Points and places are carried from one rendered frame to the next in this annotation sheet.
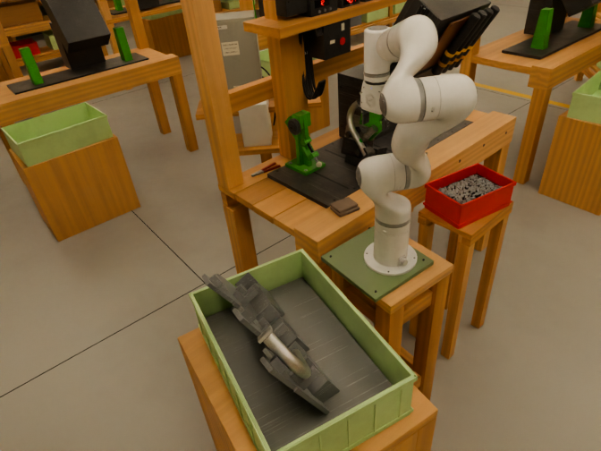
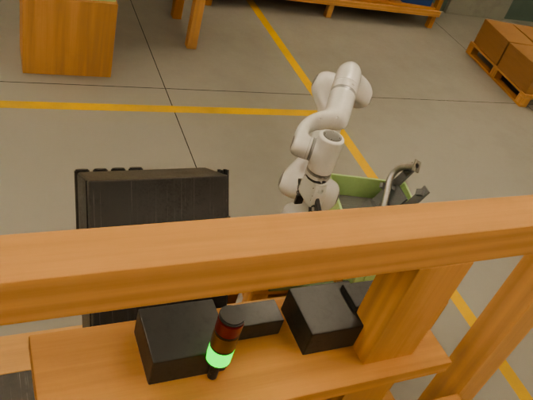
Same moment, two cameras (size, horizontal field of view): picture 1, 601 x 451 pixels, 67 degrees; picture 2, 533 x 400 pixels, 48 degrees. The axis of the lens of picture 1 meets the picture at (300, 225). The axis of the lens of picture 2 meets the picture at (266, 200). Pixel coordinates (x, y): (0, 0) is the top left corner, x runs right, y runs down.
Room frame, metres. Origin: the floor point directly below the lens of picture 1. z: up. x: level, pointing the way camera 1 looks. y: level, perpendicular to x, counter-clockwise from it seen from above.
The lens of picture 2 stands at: (3.13, -0.27, 2.58)
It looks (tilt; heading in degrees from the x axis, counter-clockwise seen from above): 38 degrees down; 185
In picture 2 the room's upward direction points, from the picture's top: 18 degrees clockwise
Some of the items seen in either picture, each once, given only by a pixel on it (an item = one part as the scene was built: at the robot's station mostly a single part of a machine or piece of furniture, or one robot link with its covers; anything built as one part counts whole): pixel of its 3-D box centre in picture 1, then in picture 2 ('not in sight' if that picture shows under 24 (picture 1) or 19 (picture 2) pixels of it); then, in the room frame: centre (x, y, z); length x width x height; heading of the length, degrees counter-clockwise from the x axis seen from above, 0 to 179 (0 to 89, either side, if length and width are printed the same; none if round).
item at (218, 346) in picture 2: not in sight; (224, 337); (2.41, -0.33, 1.67); 0.05 x 0.05 x 0.05
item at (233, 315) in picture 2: not in sight; (230, 322); (2.41, -0.33, 1.71); 0.05 x 0.05 x 0.04
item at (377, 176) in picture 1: (385, 189); (310, 201); (1.25, -0.28, 1.17); 0.19 x 0.12 x 0.24; 95
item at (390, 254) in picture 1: (391, 238); not in sight; (1.26, -0.31, 0.96); 0.19 x 0.19 x 0.18
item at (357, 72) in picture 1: (370, 101); not in sight; (2.27, -0.42, 1.07); 0.30 x 0.18 x 0.34; 129
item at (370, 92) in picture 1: (376, 93); (312, 186); (1.48, -0.29, 1.41); 0.10 x 0.07 x 0.11; 39
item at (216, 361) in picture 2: not in sight; (220, 351); (2.41, -0.33, 1.62); 0.05 x 0.05 x 0.05
